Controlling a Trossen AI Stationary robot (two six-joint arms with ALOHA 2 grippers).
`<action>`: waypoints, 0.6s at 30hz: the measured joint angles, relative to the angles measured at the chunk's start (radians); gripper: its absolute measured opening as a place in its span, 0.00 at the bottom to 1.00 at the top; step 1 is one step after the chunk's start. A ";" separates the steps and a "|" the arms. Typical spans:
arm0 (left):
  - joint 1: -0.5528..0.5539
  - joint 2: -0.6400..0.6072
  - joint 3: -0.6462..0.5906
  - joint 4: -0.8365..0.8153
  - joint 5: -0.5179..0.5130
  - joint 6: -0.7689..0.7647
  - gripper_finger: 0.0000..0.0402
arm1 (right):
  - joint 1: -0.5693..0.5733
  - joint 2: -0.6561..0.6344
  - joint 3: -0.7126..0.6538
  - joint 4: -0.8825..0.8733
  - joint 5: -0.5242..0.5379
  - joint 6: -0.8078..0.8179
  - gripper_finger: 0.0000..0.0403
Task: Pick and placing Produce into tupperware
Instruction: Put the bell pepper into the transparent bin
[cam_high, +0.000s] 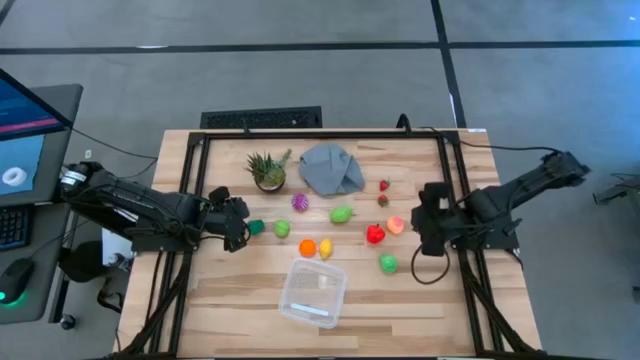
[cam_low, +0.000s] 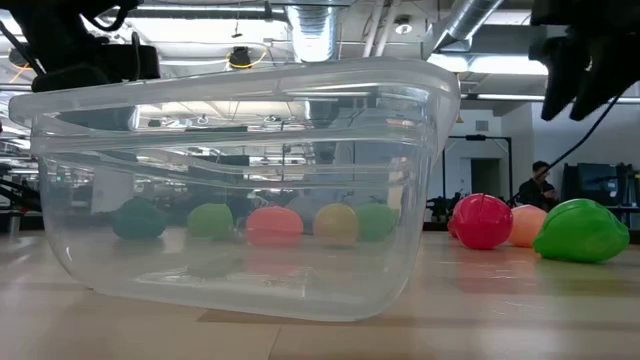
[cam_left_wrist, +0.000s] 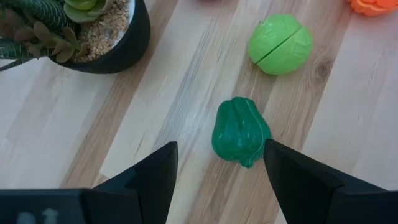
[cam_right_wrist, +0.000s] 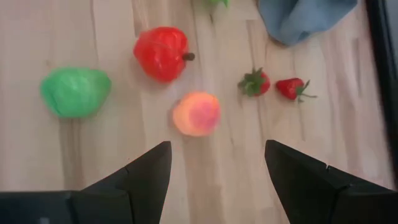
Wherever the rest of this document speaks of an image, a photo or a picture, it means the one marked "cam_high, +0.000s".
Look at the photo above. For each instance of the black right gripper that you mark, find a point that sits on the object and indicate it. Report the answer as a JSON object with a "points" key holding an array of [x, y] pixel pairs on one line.
{"points": [[437, 220]]}

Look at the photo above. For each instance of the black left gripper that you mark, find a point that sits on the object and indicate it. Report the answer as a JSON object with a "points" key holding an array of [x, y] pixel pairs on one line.
{"points": [[217, 215]]}

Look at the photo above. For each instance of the dark green toy pepper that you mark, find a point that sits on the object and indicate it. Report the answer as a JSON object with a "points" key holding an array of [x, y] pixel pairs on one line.
{"points": [[256, 227]]}

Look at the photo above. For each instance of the peach coloured toy peach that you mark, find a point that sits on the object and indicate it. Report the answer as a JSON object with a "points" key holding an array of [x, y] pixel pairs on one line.
{"points": [[395, 225]]}

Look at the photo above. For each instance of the red toy strawberry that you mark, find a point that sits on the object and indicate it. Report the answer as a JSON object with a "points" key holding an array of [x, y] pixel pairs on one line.
{"points": [[384, 185], [383, 201]]}

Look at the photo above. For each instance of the light green round toy fruit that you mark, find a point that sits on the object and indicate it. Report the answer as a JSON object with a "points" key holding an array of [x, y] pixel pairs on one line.
{"points": [[282, 228]]}

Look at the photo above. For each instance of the red toy bell pepper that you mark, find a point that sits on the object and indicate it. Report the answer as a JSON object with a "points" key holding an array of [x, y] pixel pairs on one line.
{"points": [[375, 234]]}

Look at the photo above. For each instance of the bright green toy fruit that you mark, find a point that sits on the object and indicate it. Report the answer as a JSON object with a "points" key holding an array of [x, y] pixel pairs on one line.
{"points": [[388, 263]]}

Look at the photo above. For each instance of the orange toy orange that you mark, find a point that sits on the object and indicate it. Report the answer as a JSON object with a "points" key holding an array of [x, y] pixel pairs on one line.
{"points": [[307, 247]]}

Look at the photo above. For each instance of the green oval toy fruit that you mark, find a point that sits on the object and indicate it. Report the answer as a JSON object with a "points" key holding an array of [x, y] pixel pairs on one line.
{"points": [[340, 215]]}

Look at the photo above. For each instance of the clear plastic tupperware container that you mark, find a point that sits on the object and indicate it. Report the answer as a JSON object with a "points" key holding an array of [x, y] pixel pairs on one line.
{"points": [[300, 280]]}

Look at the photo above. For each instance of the grey cloth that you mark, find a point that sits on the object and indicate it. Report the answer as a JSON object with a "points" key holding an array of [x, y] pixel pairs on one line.
{"points": [[330, 170]]}

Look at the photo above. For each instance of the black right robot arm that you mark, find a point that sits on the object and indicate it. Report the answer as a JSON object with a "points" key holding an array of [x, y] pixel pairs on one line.
{"points": [[505, 197]]}

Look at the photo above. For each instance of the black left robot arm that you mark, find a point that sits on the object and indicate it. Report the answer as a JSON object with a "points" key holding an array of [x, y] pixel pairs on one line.
{"points": [[150, 215]]}

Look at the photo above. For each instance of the small potted succulent plant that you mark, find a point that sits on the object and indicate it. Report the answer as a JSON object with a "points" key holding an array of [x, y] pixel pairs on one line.
{"points": [[268, 172]]}

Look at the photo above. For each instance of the yellow toy lemon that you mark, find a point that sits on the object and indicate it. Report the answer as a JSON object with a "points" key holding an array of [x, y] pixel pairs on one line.
{"points": [[326, 248]]}

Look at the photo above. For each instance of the black floor vent grille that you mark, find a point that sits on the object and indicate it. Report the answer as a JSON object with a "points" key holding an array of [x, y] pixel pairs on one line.
{"points": [[260, 117]]}

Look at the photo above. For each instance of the white paper sheet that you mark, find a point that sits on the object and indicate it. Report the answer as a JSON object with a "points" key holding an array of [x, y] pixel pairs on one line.
{"points": [[115, 250]]}

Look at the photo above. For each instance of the black rounded bag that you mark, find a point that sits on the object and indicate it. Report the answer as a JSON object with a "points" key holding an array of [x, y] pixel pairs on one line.
{"points": [[82, 260]]}

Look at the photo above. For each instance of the grey desk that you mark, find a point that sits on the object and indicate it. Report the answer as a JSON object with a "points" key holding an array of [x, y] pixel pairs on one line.
{"points": [[60, 150]]}

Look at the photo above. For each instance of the black floor stand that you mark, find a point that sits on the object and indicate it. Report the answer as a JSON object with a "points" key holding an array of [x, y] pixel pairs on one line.
{"points": [[617, 190]]}

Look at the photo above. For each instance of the black caster wheel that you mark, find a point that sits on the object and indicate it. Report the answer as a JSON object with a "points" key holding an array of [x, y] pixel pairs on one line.
{"points": [[67, 321]]}

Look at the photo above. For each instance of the black keyboard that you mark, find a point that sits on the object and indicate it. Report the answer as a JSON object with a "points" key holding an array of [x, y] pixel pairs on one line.
{"points": [[12, 227]]}

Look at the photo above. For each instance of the black computer mouse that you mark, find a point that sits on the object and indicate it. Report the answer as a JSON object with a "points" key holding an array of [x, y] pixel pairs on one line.
{"points": [[15, 280]]}

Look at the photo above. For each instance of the computer monitor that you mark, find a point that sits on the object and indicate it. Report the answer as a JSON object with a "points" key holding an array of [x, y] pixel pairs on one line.
{"points": [[20, 115]]}

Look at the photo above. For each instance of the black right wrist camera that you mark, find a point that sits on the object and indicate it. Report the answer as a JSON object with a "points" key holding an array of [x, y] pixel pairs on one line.
{"points": [[434, 248]]}

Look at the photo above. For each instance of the black aluminium table frame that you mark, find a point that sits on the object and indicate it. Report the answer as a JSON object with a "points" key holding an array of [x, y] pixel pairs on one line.
{"points": [[325, 135]]}

